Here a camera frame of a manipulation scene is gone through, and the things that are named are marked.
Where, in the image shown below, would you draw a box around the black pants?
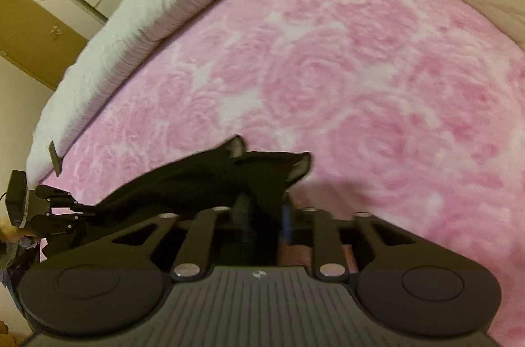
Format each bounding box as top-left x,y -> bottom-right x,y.
39,134 -> 312,261

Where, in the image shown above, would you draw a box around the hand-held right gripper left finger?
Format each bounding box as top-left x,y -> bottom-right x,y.
102,196 -> 253,282

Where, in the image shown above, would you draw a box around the black phone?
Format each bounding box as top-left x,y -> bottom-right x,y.
48,141 -> 63,178

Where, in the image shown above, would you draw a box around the brown wooden door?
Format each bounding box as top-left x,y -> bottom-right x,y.
0,0 -> 99,90

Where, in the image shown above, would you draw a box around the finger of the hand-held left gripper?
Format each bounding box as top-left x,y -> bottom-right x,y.
35,185 -> 80,210
30,212 -> 88,239

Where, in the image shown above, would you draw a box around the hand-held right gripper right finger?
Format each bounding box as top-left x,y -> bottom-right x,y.
281,203 -> 427,282

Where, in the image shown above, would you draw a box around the pink rose print blanket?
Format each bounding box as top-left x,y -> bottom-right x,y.
41,0 -> 525,347

